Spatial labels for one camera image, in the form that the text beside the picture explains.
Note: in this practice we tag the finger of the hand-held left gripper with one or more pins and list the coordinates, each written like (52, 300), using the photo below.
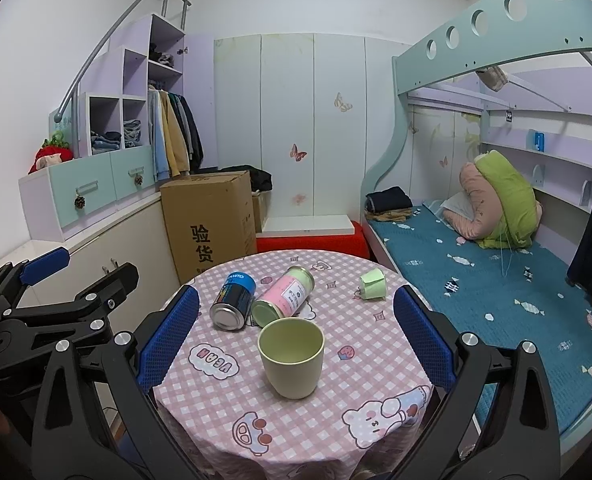
(118, 280)
(46, 263)

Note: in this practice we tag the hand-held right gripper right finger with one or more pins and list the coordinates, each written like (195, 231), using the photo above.
(423, 337)

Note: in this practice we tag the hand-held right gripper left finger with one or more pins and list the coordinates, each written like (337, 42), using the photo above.
(168, 342)

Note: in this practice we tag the small green cup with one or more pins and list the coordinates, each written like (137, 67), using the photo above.
(374, 286)

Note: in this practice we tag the large pale green cup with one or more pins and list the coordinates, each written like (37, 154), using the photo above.
(291, 377)

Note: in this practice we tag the low white cabinet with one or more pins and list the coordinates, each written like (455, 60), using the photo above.
(136, 240)

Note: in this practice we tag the blue candy print bedsheet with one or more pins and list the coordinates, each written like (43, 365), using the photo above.
(475, 285)

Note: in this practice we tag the blue metal can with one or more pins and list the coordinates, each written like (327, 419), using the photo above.
(236, 296)

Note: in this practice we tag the pink checked tablecloth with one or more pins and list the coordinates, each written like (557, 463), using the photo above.
(336, 330)

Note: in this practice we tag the green drawer unit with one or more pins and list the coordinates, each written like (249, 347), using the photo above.
(96, 182)

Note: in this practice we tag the strawberry plush toy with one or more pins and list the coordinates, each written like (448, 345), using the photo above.
(51, 156)

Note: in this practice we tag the large cardboard box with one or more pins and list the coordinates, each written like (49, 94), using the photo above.
(201, 210)

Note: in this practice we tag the pink and green can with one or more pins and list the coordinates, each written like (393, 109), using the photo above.
(288, 296)

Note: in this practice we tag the folded jeans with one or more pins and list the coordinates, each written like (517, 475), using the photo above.
(106, 142)

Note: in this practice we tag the white pillow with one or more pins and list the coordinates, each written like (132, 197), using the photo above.
(458, 206)

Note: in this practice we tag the red stool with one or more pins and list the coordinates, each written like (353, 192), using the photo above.
(316, 246)

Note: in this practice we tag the folded dark clothes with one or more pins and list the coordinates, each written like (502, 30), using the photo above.
(388, 199)

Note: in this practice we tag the light blue hanging shirt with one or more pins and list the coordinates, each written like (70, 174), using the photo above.
(158, 140)

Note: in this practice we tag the pink quilt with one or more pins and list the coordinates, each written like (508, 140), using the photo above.
(473, 200)

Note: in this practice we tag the folded grey clothes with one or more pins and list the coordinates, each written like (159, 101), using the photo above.
(132, 134)

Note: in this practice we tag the yellow hanging jacket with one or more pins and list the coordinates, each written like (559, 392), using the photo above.
(175, 140)

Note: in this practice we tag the small cardboard box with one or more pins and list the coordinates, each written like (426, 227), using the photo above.
(259, 212)

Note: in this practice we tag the white board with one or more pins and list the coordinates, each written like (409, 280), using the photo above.
(306, 223)

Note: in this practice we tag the green quilt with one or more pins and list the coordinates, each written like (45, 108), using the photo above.
(510, 195)

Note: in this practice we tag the dark hanging jackets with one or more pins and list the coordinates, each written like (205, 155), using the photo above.
(193, 130)

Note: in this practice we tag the black clothes pile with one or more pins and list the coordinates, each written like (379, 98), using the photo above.
(257, 177)

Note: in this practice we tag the purple stepped shelf cabinet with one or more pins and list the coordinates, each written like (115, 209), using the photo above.
(136, 72)

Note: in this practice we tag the dark clothes on shelf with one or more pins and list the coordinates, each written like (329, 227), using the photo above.
(162, 56)

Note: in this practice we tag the blue box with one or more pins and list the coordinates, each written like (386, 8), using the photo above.
(540, 141)

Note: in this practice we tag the grey metal handrail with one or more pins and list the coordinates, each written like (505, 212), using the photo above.
(107, 40)

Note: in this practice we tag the white wardrobe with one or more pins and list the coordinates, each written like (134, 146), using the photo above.
(286, 110)

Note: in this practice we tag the grey cloth bundle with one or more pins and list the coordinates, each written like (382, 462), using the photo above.
(491, 79)

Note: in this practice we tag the green bunk bed frame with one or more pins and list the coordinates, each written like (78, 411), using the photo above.
(475, 45)

